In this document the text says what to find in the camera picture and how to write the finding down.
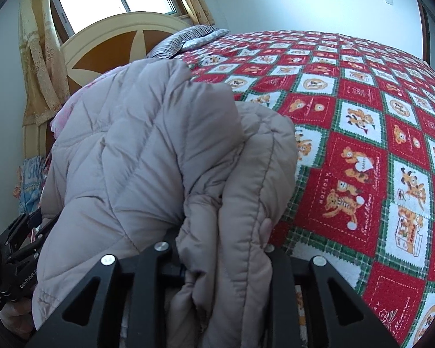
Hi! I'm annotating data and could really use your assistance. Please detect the cream and wood headboard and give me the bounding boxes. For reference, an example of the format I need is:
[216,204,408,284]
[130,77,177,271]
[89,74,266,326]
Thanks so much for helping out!
[23,12,188,158]

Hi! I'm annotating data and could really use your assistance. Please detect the striped grey pillow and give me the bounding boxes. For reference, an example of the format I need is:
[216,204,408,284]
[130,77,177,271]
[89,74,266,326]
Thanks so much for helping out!
[147,25,230,59]

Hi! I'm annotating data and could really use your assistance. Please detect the person's left hand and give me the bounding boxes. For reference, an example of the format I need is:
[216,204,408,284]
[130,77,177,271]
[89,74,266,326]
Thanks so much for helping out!
[0,298,34,338]

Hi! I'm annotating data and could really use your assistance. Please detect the beige quilted down jacket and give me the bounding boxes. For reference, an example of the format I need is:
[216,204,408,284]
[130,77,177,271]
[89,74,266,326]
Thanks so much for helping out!
[32,59,298,347]

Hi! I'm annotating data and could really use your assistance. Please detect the pink folded blanket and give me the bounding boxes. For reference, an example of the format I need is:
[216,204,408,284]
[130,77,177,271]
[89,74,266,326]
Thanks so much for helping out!
[50,75,107,139]

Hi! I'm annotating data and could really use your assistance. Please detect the blue printed cloth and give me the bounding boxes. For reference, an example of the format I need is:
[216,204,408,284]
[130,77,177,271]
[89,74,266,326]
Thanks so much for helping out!
[13,154,52,215]

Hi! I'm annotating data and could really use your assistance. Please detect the red patchwork bear bedspread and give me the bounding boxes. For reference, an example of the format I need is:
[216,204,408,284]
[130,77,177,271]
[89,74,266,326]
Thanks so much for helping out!
[181,31,435,347]

